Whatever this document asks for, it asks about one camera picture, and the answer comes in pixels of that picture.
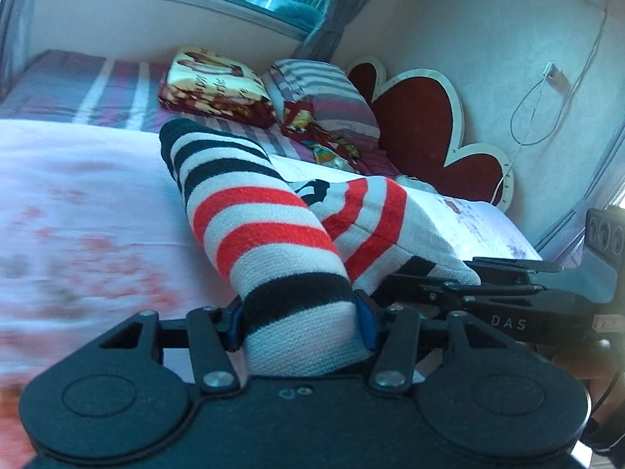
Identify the white wall socket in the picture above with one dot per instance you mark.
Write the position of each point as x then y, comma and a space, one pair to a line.
555, 75

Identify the purple striped bedsheet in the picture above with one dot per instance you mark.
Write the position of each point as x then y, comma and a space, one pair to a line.
73, 88

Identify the colourful printed cloth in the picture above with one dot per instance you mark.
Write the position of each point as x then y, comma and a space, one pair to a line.
322, 141

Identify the white floral bedspread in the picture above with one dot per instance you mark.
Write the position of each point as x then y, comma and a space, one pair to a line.
88, 205

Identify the grey curtain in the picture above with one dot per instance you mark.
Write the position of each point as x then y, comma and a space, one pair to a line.
12, 34
342, 10

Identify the folded printed blanket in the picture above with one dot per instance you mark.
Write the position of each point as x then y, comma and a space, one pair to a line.
215, 88

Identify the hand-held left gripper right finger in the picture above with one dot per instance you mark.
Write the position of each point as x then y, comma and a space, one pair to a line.
366, 323

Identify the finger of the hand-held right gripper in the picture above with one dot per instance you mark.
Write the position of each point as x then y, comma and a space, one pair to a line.
537, 315
508, 267

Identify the striped pillow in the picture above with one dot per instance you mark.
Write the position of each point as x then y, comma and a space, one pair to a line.
327, 93

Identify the red heart-shaped headboard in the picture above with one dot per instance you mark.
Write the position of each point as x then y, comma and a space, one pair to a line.
415, 122

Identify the striped knit sweater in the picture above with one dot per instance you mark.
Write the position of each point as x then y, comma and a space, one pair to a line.
263, 234

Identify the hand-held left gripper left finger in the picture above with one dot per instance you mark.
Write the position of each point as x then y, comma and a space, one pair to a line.
235, 326

